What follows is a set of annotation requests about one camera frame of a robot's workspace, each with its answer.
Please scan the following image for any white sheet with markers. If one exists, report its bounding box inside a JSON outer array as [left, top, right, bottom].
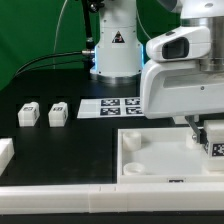
[[77, 97, 142, 119]]

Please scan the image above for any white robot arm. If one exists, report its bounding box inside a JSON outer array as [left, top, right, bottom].
[[89, 0, 224, 141]]

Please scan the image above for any white front barrier wall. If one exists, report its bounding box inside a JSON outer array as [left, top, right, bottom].
[[0, 182, 224, 215]]

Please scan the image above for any white square tabletop tray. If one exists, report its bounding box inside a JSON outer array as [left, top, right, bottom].
[[117, 127, 224, 184]]

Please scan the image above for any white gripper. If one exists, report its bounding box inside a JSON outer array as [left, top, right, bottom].
[[140, 26, 224, 144]]

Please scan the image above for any black cable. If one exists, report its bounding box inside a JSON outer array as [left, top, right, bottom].
[[13, 49, 96, 78]]

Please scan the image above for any black vertical pole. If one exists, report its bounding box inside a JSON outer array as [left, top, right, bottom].
[[81, 0, 94, 49]]

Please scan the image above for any grey thin cable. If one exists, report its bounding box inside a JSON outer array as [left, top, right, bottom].
[[53, 0, 69, 70]]

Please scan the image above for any white left barrier block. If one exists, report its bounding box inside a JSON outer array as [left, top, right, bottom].
[[0, 138, 14, 176]]

